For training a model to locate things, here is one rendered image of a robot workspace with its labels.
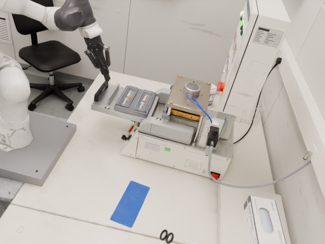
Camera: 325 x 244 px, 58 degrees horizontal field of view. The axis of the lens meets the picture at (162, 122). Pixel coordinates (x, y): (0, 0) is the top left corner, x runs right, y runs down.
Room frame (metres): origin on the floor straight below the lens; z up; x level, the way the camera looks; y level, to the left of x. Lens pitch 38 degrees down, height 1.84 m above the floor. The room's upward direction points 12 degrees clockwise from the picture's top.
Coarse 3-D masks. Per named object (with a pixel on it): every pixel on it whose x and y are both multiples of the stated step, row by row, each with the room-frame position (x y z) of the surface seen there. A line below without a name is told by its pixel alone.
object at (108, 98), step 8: (112, 88) 1.32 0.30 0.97; (120, 88) 1.33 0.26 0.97; (104, 96) 1.23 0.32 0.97; (112, 96) 1.21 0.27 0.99; (96, 104) 1.15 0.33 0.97; (104, 104) 1.16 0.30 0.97; (112, 104) 1.18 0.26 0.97; (152, 104) 1.25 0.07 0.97; (104, 112) 1.13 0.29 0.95; (112, 112) 1.13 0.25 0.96; (120, 112) 1.12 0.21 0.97; (152, 112) 1.18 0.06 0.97; (136, 120) 1.12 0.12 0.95
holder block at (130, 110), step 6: (138, 90) 1.31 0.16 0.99; (120, 96) 1.22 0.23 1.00; (138, 96) 1.25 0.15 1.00; (132, 102) 1.19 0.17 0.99; (150, 102) 1.23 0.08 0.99; (114, 108) 1.14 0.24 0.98; (120, 108) 1.13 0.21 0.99; (126, 108) 1.13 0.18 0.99; (132, 108) 1.14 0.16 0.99; (138, 114) 1.13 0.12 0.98; (144, 114) 1.12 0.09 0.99
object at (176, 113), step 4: (172, 108) 1.12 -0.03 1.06; (172, 112) 1.11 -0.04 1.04; (176, 112) 1.11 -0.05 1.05; (180, 112) 1.11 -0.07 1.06; (184, 112) 1.11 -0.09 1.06; (188, 112) 1.12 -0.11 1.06; (172, 116) 1.11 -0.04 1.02; (176, 116) 1.11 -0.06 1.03; (180, 116) 1.11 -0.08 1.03; (184, 116) 1.11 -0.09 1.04; (188, 116) 1.10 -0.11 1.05; (192, 116) 1.10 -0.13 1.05; (196, 116) 1.10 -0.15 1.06; (188, 120) 1.10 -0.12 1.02; (192, 120) 1.11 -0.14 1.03; (196, 120) 1.10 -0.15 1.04
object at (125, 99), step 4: (128, 88) 1.30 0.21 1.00; (132, 88) 1.30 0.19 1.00; (136, 88) 1.31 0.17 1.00; (124, 92) 1.25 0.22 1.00; (128, 92) 1.26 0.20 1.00; (132, 92) 1.26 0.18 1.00; (124, 96) 1.21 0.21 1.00; (128, 96) 1.22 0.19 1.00; (132, 96) 1.23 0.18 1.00; (120, 100) 1.18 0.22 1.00; (124, 100) 1.18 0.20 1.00; (128, 100) 1.19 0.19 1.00; (120, 104) 1.14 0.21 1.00; (124, 104) 1.15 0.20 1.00; (128, 104) 1.16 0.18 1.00
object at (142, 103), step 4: (144, 92) 1.29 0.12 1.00; (148, 92) 1.30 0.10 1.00; (152, 92) 1.30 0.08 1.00; (144, 96) 1.25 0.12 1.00; (148, 96) 1.26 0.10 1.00; (140, 100) 1.21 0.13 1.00; (144, 100) 1.22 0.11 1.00; (148, 100) 1.23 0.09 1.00; (136, 104) 1.17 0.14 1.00; (140, 104) 1.18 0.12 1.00; (144, 104) 1.18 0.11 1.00; (136, 108) 1.14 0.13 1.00; (140, 108) 1.14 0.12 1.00; (144, 108) 1.15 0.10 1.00
